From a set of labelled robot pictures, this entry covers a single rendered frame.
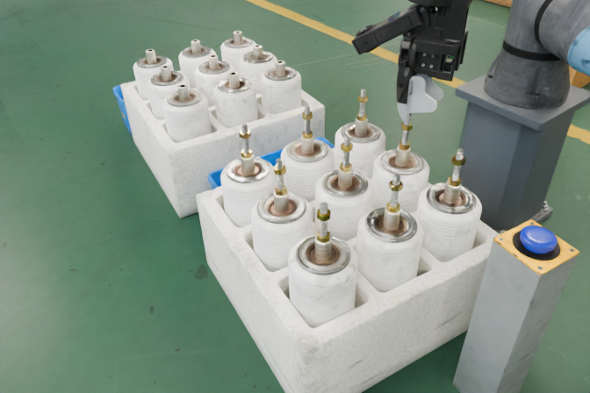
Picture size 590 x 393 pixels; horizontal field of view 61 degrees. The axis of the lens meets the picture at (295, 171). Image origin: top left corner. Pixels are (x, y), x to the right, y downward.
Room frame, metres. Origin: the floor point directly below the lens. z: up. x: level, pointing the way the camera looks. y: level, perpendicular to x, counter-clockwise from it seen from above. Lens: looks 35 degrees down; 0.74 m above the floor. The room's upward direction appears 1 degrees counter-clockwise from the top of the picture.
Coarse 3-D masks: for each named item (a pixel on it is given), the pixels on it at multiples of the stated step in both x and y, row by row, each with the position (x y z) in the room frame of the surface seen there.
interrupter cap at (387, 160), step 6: (390, 150) 0.74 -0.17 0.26; (396, 150) 0.74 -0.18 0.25; (384, 156) 0.73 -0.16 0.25; (390, 156) 0.73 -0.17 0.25; (414, 156) 0.73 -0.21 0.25; (420, 156) 0.72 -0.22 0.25; (384, 162) 0.71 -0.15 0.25; (390, 162) 0.71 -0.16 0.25; (408, 162) 0.71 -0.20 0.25; (414, 162) 0.71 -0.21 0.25; (420, 162) 0.71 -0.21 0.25; (384, 168) 0.69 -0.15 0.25; (390, 168) 0.69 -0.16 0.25; (396, 168) 0.69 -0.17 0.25; (402, 168) 0.69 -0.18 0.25; (408, 168) 0.69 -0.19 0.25; (414, 168) 0.69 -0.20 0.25; (420, 168) 0.69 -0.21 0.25; (402, 174) 0.67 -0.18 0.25; (408, 174) 0.67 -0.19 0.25; (414, 174) 0.68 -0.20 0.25
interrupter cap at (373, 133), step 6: (342, 126) 0.83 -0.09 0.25; (348, 126) 0.83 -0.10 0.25; (354, 126) 0.83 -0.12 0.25; (372, 126) 0.83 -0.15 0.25; (342, 132) 0.81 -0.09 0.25; (348, 132) 0.81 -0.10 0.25; (354, 132) 0.81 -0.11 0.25; (372, 132) 0.81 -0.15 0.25; (378, 132) 0.81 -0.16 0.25; (354, 138) 0.79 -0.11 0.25; (360, 138) 0.79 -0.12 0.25; (366, 138) 0.79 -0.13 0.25; (372, 138) 0.79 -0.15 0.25; (378, 138) 0.79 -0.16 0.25
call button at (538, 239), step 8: (528, 232) 0.44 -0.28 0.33; (536, 232) 0.44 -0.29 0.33; (544, 232) 0.44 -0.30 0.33; (552, 232) 0.44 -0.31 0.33; (528, 240) 0.43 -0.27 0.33; (536, 240) 0.43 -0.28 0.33; (544, 240) 0.43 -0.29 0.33; (552, 240) 0.43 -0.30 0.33; (528, 248) 0.43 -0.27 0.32; (536, 248) 0.42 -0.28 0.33; (544, 248) 0.42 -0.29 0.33; (552, 248) 0.42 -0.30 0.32
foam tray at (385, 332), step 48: (240, 240) 0.60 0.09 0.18; (480, 240) 0.60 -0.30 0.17; (240, 288) 0.57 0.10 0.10; (288, 288) 0.52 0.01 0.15; (432, 288) 0.49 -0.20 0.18; (288, 336) 0.42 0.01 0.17; (336, 336) 0.41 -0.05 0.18; (384, 336) 0.45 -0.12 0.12; (432, 336) 0.51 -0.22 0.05; (288, 384) 0.43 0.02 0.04; (336, 384) 0.41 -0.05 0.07
